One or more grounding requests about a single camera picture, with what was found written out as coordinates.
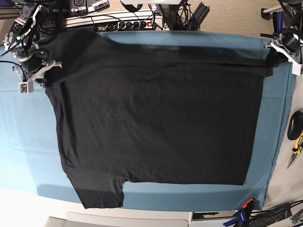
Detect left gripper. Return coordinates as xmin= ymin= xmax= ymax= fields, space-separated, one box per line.
xmin=265 ymin=33 xmax=303 ymax=69

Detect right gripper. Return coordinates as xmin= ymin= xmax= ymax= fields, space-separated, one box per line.
xmin=14 ymin=51 xmax=62 ymax=82

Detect black T-shirt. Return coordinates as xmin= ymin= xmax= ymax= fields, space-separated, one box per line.
xmin=43 ymin=30 xmax=272 ymax=208

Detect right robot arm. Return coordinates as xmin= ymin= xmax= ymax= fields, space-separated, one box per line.
xmin=1 ymin=0 xmax=61 ymax=83

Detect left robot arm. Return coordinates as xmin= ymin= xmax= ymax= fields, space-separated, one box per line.
xmin=261 ymin=0 xmax=303 ymax=76

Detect blue black bar clamp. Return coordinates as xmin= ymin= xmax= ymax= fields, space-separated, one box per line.
xmin=260 ymin=9 xmax=284 ymax=39

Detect black computer mouse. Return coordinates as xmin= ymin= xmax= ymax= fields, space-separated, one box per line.
xmin=287 ymin=110 xmax=303 ymax=140

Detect grey foot pedal box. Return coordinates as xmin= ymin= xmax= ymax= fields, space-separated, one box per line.
xmin=69 ymin=0 xmax=87 ymax=14

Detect teal table cloth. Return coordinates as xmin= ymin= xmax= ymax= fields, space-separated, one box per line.
xmin=0 ymin=31 xmax=299 ymax=211

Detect white power strip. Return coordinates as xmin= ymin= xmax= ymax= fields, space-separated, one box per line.
xmin=62 ymin=14 xmax=164 ymax=30

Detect black plastic bag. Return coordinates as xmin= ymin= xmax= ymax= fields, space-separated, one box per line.
xmin=246 ymin=203 xmax=292 ymax=227

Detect orange blue spring clamp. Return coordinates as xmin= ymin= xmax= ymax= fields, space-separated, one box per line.
xmin=223 ymin=198 xmax=256 ymax=227

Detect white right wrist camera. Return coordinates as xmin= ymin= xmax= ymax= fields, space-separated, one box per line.
xmin=18 ymin=81 xmax=34 ymax=94

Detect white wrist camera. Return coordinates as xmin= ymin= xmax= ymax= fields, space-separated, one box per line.
xmin=292 ymin=62 xmax=303 ymax=76
xmin=18 ymin=81 xmax=34 ymax=94

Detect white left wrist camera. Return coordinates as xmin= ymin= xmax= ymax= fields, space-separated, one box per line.
xmin=292 ymin=62 xmax=303 ymax=76

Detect black aluminium extrusion frame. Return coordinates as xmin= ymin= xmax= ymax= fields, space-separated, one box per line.
xmin=186 ymin=2 xmax=210 ymax=31

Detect yellow handled pliers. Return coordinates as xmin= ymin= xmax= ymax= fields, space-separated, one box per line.
xmin=287 ymin=132 xmax=303 ymax=168

